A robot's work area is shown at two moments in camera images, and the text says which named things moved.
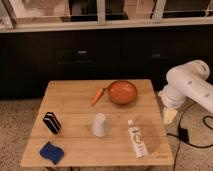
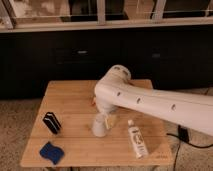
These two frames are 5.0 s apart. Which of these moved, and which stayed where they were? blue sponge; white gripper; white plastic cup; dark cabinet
Moved: white gripper
Stayed: dark cabinet; white plastic cup; blue sponge
